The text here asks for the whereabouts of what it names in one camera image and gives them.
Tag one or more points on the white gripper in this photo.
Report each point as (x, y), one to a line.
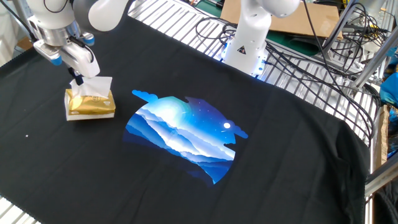
(82, 60)

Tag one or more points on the white napkin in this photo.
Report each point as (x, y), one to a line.
(96, 87)

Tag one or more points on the gold tissue pack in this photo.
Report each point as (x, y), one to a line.
(90, 107)

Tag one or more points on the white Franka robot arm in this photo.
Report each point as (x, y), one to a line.
(248, 37)

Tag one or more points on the black cloth with blue print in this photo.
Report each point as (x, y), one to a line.
(93, 174)

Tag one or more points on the brown cardboard sheet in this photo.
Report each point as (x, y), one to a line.
(311, 18)

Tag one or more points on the aluminium beam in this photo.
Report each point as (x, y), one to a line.
(382, 179)
(340, 26)
(376, 60)

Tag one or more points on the brown cardboard strip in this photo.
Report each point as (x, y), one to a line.
(382, 137)

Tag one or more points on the blue plastic bag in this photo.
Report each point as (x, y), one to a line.
(390, 90)

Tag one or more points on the black bag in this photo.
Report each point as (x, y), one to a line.
(385, 205)

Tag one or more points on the silver blue wrist mount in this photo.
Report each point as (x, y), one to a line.
(43, 49)

